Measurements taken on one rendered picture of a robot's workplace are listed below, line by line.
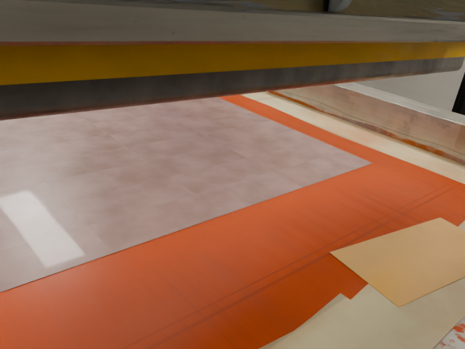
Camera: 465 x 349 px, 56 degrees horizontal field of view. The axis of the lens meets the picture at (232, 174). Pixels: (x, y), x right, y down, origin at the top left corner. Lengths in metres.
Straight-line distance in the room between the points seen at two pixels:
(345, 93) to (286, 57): 0.31
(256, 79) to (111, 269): 0.11
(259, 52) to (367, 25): 0.05
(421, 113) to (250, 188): 0.22
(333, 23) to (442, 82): 2.18
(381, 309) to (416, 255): 0.06
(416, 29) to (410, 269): 0.12
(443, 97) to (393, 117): 1.88
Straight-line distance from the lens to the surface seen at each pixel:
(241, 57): 0.18
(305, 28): 0.16
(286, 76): 0.20
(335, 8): 0.19
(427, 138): 0.47
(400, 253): 0.27
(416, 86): 2.40
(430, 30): 0.25
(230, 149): 0.37
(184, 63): 0.16
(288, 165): 0.35
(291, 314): 0.21
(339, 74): 0.23
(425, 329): 0.23
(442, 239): 0.30
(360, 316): 0.22
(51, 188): 0.30
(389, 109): 0.48
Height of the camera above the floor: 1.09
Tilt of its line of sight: 25 degrees down
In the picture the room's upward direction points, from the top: 7 degrees clockwise
